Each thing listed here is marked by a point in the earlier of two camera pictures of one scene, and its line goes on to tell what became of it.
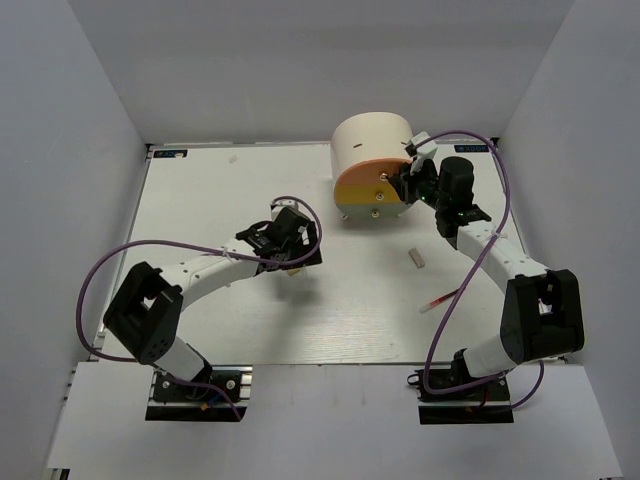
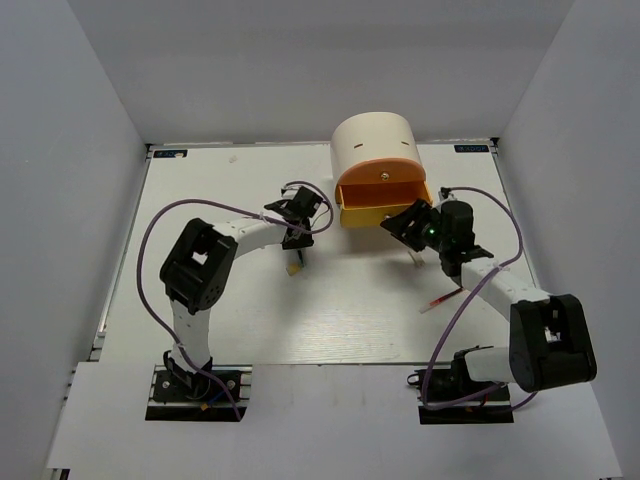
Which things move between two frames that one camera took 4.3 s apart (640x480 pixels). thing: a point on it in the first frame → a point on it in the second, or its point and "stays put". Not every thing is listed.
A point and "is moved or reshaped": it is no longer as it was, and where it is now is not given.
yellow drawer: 365,193 is moved or reshaped
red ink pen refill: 438,300 stays put
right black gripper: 405,181 → 401,227
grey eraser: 417,257 stays put
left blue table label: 170,153 stays put
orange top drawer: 369,171 stays put
